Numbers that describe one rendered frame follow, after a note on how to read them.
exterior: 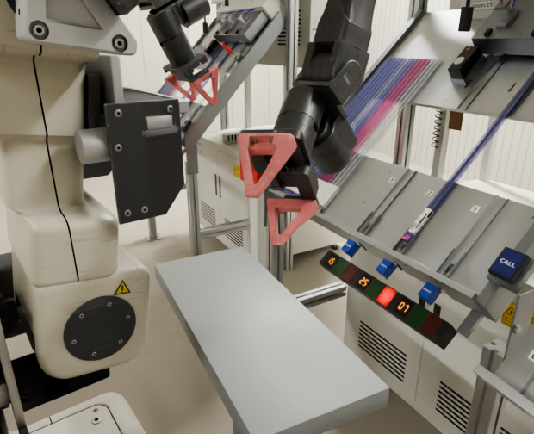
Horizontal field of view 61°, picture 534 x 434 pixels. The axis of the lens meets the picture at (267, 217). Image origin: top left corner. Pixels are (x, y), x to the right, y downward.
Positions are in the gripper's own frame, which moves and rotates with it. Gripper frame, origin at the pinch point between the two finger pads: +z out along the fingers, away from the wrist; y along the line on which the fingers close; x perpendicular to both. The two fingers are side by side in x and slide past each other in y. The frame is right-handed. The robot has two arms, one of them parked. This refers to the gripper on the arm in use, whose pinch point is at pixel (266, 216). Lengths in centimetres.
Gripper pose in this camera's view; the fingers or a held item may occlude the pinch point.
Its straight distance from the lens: 52.7
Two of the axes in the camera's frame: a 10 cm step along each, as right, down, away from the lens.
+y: 2.9, 5.8, 7.6
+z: -2.7, 8.1, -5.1
